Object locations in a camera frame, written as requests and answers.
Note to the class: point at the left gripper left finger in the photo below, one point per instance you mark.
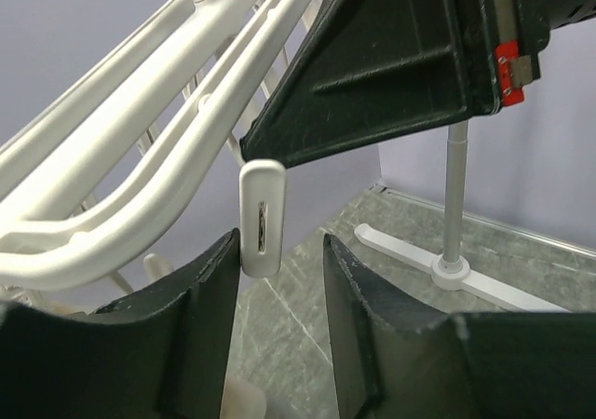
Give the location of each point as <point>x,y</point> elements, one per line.
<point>160,352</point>

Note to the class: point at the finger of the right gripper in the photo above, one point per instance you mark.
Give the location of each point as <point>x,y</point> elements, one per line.
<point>374,70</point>

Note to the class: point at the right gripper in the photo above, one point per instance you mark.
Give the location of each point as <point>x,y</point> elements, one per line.
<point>526,18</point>

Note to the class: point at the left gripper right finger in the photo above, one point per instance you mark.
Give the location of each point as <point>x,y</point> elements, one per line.
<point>395,357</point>

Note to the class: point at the white clip hanger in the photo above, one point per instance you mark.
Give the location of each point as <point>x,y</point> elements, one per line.
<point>105,170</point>

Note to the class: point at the white drying rack stand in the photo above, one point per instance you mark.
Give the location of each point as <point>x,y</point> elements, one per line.
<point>449,270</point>

